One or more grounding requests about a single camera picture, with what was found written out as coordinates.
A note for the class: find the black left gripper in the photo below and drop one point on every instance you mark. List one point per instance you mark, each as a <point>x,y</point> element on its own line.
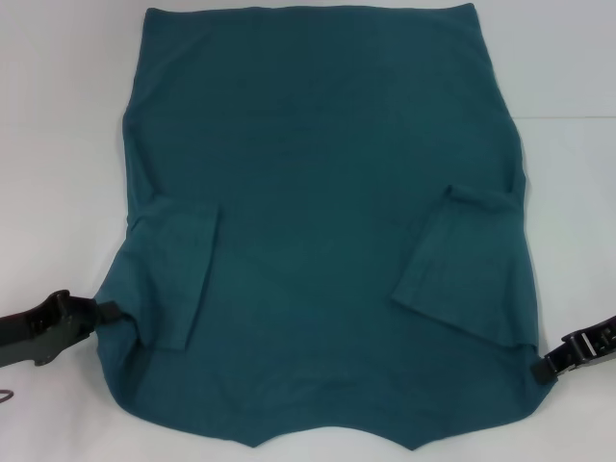
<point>53,327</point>

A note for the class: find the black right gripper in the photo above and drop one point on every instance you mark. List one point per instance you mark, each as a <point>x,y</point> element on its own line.
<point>601,344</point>

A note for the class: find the blue t-shirt with FREE print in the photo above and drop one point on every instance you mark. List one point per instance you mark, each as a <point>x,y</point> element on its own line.
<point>313,192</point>

